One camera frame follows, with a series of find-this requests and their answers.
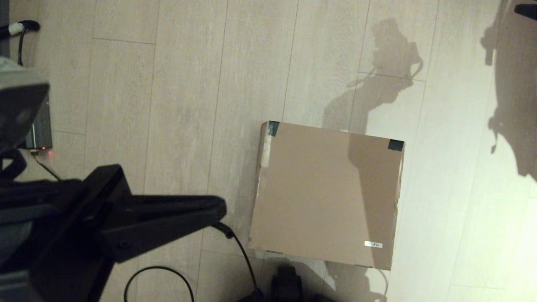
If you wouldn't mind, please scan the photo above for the brown cardboard shoe box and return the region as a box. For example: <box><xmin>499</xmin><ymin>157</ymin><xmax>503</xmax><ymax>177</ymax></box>
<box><xmin>248</xmin><ymin>121</ymin><xmax>405</xmax><ymax>271</ymax></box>

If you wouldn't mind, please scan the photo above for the grey power supply unit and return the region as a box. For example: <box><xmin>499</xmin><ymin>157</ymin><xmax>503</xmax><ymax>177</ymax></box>
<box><xmin>23</xmin><ymin>94</ymin><xmax>53</xmax><ymax>150</ymax></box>

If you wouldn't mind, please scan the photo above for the black ridged robot part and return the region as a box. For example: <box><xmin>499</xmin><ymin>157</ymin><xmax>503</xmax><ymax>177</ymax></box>
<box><xmin>271</xmin><ymin>266</ymin><xmax>302</xmax><ymax>302</ymax></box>

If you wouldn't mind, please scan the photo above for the dark flat panel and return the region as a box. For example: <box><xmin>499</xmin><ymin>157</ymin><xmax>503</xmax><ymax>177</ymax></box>
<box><xmin>0</xmin><ymin>0</ymin><xmax>10</xmax><ymax>57</ymax></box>

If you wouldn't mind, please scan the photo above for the thin black cable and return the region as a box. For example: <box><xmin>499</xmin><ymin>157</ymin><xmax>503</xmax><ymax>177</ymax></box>
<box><xmin>124</xmin><ymin>266</ymin><xmax>196</xmax><ymax>302</ymax></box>

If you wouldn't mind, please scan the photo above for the black coiled cable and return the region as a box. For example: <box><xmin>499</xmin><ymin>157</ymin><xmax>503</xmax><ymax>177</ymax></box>
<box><xmin>33</xmin><ymin>150</ymin><xmax>264</xmax><ymax>302</ymax></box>

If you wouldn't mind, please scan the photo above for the thick black taped cable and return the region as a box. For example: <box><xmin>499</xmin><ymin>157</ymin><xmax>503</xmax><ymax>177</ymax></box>
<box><xmin>0</xmin><ymin>20</ymin><xmax>40</xmax><ymax>65</ymax></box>

